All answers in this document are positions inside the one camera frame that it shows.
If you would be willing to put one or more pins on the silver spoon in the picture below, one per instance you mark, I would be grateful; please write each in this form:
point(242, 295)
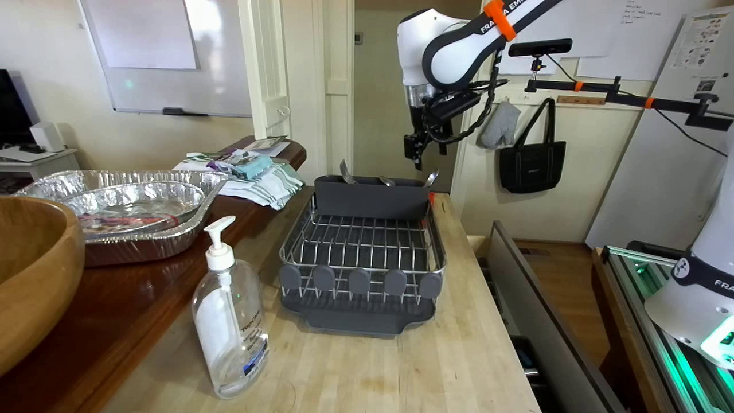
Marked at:
point(388, 181)
point(433, 180)

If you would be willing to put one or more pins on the teal flat package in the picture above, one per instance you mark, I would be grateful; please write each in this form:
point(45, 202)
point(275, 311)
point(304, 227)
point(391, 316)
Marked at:
point(249, 166)

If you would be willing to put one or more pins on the black tote bag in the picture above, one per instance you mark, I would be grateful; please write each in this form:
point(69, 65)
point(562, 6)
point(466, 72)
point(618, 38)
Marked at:
point(531, 164)

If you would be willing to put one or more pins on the silver fork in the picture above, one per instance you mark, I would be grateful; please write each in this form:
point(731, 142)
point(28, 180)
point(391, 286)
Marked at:
point(344, 170)

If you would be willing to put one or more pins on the dark grey utensil holder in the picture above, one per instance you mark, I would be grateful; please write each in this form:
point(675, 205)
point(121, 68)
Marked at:
point(374, 199)

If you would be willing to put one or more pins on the white wall whiteboard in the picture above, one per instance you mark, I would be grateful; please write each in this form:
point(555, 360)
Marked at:
point(152, 77)

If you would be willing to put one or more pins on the black bar with orange clamps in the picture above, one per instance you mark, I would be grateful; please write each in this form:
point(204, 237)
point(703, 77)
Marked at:
point(672, 107)

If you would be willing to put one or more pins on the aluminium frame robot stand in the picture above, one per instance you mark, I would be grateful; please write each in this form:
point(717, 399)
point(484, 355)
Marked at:
point(672, 382)

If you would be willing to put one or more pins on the large wooden bowl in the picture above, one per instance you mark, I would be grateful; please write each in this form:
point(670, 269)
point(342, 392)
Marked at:
point(36, 282)

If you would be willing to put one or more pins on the clear hand sanitizer bottle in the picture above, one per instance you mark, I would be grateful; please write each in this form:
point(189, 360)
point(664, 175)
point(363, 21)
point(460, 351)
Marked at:
point(225, 329)

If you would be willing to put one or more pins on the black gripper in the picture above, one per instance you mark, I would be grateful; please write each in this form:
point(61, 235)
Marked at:
point(433, 123)

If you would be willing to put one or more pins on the aluminium foil tray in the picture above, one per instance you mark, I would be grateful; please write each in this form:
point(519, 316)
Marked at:
point(129, 207)

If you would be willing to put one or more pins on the grey oven mitt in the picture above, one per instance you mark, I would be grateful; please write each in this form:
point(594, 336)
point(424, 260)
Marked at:
point(498, 127)

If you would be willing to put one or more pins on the black whiteboard marker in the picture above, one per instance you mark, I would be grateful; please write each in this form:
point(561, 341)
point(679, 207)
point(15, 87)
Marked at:
point(185, 112)

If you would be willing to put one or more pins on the open kitchen drawer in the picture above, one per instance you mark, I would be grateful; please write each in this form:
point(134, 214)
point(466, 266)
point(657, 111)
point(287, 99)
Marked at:
point(536, 322)

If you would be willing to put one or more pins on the white poster board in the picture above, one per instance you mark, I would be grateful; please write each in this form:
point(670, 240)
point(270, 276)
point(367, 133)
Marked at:
point(657, 175)

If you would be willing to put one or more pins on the black computer screen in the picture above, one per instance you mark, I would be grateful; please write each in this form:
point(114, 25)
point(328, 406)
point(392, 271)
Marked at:
point(15, 111)

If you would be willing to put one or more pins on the red silicone spatula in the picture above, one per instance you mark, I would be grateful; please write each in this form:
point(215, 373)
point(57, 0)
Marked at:
point(433, 197)

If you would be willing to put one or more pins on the green striped dish towel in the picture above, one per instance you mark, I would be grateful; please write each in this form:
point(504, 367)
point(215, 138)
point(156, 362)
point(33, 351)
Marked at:
point(266, 187)

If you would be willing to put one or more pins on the dark brown wooden side counter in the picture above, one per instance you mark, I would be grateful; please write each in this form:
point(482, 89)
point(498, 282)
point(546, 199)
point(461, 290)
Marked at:
point(116, 305)

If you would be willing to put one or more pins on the black camera on bar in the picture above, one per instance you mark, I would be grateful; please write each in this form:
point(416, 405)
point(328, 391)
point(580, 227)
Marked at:
point(539, 47)

